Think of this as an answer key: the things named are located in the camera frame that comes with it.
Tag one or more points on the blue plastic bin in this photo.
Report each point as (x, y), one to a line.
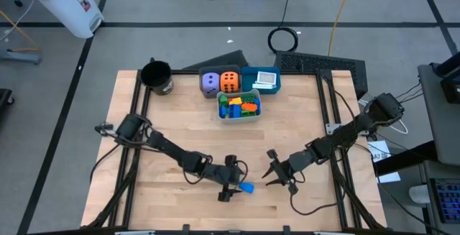
(249, 80)

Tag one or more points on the dark grey plastic bin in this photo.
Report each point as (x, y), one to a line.
(212, 68)

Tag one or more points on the yellow toy brick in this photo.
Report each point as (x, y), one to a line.
(235, 101)

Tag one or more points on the dark green toy brick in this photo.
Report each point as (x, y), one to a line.
(247, 98)

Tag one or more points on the backlit computer keyboard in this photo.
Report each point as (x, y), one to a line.
(447, 201)

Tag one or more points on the grey computer mouse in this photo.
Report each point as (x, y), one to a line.
(419, 193)

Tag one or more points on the black floor object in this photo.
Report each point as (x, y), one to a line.
(4, 98)

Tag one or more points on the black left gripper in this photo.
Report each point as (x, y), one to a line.
(224, 175)

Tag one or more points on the white paper sheet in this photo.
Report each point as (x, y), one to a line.
(379, 150)
(390, 177)

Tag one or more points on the black bucket with cartoon face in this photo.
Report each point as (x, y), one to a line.
(156, 75)

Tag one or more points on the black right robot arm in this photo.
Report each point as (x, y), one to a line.
(345, 138)

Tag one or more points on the white pedal trash can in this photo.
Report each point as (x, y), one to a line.
(61, 5)

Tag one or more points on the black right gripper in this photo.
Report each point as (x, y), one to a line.
(291, 166)

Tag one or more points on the black desk beam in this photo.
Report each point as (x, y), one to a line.
(406, 157)

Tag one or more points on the grey stand foot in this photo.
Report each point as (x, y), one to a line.
(21, 56)

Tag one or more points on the blue toy brick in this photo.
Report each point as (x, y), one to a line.
(257, 103)
(247, 188)
(234, 111)
(223, 111)

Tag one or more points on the black aluminium table frame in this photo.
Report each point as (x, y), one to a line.
(187, 72)

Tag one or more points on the grey desk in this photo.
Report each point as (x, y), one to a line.
(438, 120)

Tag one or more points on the orange foam die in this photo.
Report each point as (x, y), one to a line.
(230, 81)

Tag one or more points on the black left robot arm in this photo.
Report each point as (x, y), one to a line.
(172, 152)

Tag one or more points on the light grey plastic bin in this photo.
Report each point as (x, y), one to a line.
(239, 120)

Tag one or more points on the black flat panel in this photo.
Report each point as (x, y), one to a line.
(223, 60)

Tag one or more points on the black perforated panel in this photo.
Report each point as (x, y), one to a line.
(320, 64)

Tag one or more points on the card deck standard size print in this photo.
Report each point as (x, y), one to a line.
(267, 78)

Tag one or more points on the silver metal bracket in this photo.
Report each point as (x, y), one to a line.
(331, 128)

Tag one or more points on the dark computer monitor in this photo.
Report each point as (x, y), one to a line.
(451, 80)

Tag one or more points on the long orange toy brick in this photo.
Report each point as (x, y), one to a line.
(249, 106)

